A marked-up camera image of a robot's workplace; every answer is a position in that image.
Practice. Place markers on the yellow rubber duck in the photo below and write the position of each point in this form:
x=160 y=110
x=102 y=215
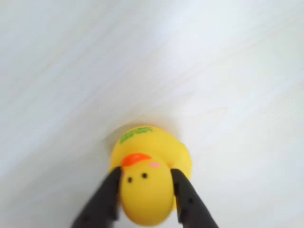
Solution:
x=147 y=197

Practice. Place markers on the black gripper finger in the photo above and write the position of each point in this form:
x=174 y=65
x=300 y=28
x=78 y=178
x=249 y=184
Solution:
x=99 y=209
x=190 y=209

